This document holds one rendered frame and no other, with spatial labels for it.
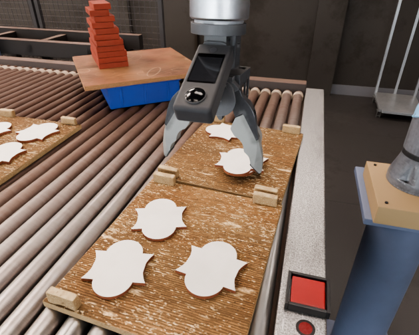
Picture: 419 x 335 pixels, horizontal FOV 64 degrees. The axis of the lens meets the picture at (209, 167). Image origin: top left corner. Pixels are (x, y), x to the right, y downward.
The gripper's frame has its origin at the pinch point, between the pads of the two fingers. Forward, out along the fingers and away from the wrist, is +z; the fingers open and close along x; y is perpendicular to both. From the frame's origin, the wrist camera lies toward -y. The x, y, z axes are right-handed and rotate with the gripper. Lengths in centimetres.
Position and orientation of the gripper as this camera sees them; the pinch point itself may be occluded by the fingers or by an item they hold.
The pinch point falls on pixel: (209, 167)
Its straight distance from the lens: 50.6
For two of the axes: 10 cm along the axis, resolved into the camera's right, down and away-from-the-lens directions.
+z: -0.2, 8.8, 4.7
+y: 3.3, -4.4, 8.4
